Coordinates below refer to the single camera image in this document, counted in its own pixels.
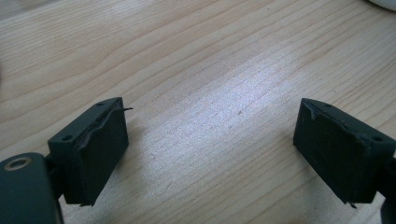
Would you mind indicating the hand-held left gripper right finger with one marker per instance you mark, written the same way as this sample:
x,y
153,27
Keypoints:
x,y
339,155

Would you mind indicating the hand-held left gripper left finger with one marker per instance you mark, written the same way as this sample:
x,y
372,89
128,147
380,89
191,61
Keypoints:
x,y
99,155

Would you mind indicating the white cup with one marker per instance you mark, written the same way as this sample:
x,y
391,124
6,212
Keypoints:
x,y
386,3

